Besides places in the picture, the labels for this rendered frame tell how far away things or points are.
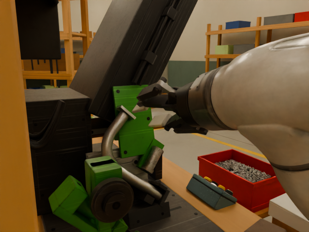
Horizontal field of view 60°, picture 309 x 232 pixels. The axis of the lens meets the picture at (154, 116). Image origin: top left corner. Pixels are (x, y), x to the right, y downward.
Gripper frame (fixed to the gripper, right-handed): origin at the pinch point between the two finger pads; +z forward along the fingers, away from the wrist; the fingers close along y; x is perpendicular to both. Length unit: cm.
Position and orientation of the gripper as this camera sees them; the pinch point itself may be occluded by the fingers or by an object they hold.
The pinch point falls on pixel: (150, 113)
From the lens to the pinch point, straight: 59.3
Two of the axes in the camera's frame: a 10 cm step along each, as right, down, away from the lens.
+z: -4.6, 0.8, 8.9
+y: -7.1, -6.3, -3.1
